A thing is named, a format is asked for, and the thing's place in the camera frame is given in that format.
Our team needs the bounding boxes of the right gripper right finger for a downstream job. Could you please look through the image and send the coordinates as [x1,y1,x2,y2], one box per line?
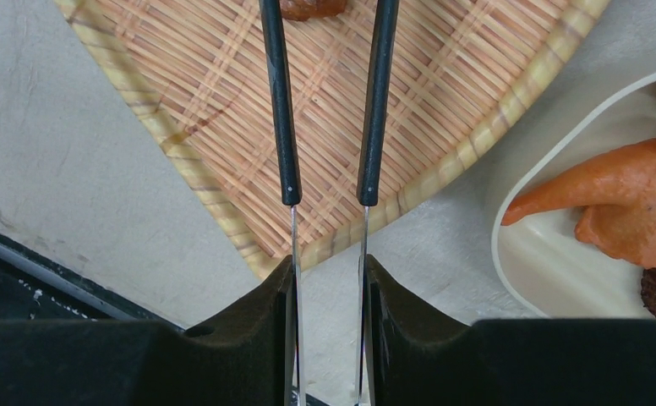
[364,255,656,405]

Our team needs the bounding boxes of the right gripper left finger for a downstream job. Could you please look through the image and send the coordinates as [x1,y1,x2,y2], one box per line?
[0,257,295,405]

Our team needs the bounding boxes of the beige lunch box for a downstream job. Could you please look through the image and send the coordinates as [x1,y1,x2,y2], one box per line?
[485,59,656,318]

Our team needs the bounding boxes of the woven bamboo basket tray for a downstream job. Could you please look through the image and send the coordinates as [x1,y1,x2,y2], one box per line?
[57,1,607,278]

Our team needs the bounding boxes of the black metal tongs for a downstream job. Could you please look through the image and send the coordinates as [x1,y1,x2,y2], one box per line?
[260,0,400,405]

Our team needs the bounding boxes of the dark brown meat slice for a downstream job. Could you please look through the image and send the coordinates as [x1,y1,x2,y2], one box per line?
[279,0,348,21]

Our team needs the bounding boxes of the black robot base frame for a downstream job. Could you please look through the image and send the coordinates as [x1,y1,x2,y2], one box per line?
[0,218,329,406]

